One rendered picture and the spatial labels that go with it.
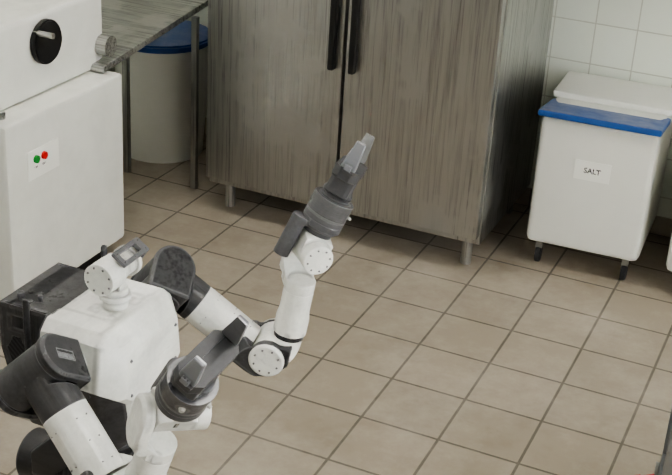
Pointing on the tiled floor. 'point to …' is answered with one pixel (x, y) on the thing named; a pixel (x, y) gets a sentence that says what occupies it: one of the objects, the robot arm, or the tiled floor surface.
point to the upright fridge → (380, 89)
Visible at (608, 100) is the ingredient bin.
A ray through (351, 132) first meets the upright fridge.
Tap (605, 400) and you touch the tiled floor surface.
